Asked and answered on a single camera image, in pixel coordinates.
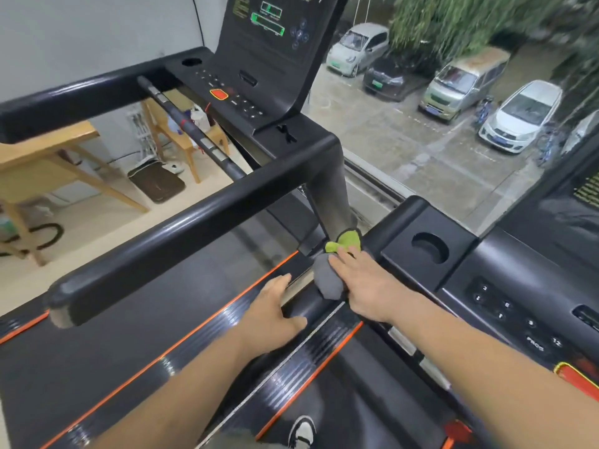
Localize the white and black shoe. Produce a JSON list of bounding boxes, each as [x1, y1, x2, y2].
[[288, 415, 318, 449]]

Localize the white wire rack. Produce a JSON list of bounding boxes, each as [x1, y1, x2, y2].
[[126, 109, 155, 159]]

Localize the person's left forearm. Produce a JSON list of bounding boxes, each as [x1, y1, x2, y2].
[[90, 328, 278, 449]]

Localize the beige van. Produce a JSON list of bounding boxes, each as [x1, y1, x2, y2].
[[418, 46, 511, 125]]

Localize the person's left hand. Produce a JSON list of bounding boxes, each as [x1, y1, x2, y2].
[[235, 274, 309, 359]]

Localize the black hoop cable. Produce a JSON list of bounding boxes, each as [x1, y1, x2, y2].
[[0, 222, 65, 258]]

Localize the small white car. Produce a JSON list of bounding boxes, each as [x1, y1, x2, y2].
[[326, 22, 390, 78]]

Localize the silver parked car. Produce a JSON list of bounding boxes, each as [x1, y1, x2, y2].
[[560, 110, 599, 157]]

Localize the brown floor mat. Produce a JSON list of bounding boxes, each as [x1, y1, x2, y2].
[[127, 160, 186, 205]]

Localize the person's right forearm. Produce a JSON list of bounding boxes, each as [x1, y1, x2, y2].
[[387, 291, 599, 449]]

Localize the black treadmill with cup holder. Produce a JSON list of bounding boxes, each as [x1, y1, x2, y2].
[[196, 131, 599, 449]]

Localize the blue parked bicycle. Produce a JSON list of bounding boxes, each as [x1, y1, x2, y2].
[[474, 95, 496, 128], [534, 122, 562, 168]]

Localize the black treadmill with upright console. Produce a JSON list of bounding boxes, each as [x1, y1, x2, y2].
[[0, 0, 367, 449]]

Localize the wooden stool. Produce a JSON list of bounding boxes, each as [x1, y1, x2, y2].
[[140, 89, 231, 185]]

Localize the dark parked car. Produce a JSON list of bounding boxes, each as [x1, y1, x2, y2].
[[363, 54, 429, 102]]

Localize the green trees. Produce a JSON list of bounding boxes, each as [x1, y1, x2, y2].
[[389, 0, 599, 118]]

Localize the wooden table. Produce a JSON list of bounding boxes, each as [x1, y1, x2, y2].
[[0, 120, 150, 268]]

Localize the grey and green cleaning cloth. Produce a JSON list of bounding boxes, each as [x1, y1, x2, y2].
[[312, 228, 362, 301]]

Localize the white sedan car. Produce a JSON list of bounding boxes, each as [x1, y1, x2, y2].
[[478, 80, 563, 154]]

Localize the person's right hand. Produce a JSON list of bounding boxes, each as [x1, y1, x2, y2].
[[328, 246, 406, 325]]

